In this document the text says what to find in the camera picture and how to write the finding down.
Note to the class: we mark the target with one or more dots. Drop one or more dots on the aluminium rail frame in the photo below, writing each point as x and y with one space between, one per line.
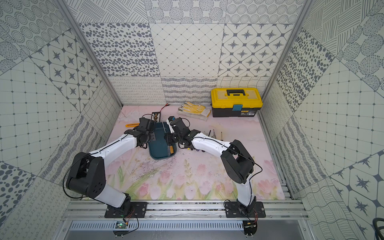
185 210

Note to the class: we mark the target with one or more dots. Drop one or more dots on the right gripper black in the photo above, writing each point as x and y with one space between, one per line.
168 139

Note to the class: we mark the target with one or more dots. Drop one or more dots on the teal plastic storage box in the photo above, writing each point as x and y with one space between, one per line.
159 149

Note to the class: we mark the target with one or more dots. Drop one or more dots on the black balanced charging board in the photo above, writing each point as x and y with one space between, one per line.
156 116

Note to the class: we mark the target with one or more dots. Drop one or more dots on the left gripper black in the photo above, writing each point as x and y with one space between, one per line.
149 130

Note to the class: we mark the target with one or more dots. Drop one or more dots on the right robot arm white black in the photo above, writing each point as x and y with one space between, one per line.
237 161

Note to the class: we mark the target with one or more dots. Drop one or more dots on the yellow black toolbox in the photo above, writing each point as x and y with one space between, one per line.
235 102

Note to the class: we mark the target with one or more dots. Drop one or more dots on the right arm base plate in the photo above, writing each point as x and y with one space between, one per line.
237 210

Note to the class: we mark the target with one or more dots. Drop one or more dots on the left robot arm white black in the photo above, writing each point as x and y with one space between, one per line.
87 174

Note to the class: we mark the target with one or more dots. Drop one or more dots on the yellow utility knife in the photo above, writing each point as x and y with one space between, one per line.
132 125

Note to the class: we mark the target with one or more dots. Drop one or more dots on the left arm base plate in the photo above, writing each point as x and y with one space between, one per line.
134 209

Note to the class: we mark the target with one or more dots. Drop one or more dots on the white slotted cable duct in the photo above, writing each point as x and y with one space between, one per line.
223 225

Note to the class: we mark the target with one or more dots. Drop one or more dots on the yellow white work gloves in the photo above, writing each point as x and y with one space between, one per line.
195 111

